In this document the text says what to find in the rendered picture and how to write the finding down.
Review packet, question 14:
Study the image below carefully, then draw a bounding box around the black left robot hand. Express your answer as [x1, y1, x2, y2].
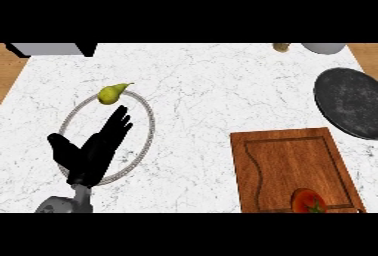
[46, 105, 135, 189]

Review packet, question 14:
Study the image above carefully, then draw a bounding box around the brown wooden cutting board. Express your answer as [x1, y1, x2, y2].
[229, 126, 368, 214]

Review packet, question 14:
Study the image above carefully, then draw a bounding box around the red tomato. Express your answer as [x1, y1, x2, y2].
[290, 188, 328, 214]

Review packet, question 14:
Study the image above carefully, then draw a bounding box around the dark grey round pan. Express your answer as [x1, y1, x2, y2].
[313, 67, 378, 141]

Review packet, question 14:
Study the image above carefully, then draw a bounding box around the white marble round plate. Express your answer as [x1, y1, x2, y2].
[58, 90, 157, 187]

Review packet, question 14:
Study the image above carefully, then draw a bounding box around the yellow-green pear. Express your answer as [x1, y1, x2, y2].
[96, 82, 136, 106]

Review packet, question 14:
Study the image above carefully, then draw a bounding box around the grey and black appliance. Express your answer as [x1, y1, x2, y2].
[3, 43, 99, 59]

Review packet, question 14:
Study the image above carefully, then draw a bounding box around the small olive-brown object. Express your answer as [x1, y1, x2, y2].
[272, 43, 293, 53]

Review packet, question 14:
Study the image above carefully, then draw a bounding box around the grey round bowl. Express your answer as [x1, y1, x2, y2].
[300, 43, 349, 56]

